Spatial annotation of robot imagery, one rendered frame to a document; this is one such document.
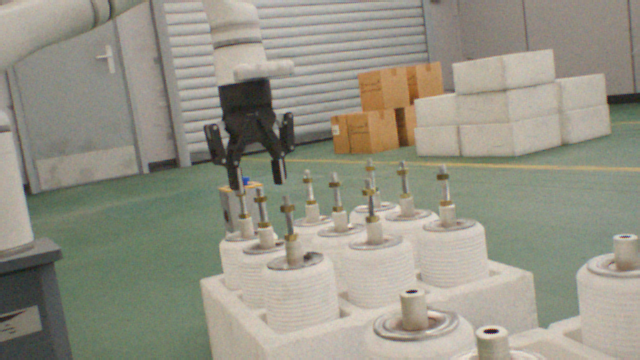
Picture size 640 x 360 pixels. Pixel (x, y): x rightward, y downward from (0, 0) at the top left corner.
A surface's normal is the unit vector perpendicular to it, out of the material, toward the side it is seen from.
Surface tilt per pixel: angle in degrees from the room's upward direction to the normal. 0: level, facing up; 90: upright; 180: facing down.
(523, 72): 90
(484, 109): 90
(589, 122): 90
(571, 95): 90
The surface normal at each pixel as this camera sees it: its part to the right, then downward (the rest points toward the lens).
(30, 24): 0.77, -0.09
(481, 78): -0.85, 0.18
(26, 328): 0.53, 0.04
